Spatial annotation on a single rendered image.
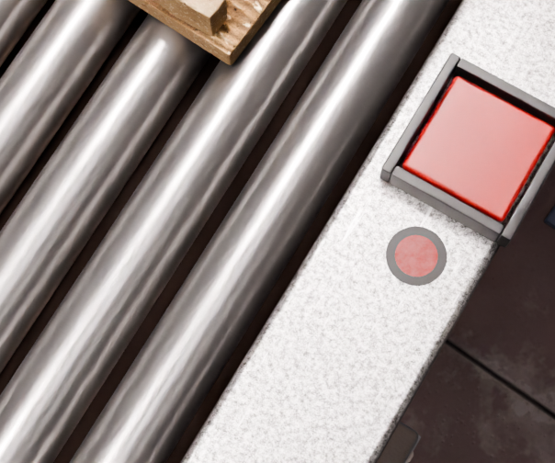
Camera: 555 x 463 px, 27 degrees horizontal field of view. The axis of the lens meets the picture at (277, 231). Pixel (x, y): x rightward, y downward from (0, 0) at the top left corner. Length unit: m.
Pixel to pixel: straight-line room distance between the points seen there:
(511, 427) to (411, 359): 0.94
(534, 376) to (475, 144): 0.95
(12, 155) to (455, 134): 0.24
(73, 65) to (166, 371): 0.18
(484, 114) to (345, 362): 0.15
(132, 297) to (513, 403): 0.99
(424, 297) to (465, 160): 0.07
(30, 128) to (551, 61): 0.29
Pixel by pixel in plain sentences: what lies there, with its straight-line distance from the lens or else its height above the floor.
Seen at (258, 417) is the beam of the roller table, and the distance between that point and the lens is 0.59.
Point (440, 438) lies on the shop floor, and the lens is 1.52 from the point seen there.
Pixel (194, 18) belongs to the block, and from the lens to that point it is 0.62.
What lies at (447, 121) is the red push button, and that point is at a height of 0.93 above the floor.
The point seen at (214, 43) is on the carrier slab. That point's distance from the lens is 0.62.
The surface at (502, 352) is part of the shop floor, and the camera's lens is 1.54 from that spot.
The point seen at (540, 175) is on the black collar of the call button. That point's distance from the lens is 0.61.
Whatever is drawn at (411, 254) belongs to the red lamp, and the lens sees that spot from 0.61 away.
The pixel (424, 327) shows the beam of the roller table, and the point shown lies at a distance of 0.60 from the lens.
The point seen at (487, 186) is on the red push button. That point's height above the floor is 0.93.
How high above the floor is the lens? 1.50
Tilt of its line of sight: 75 degrees down
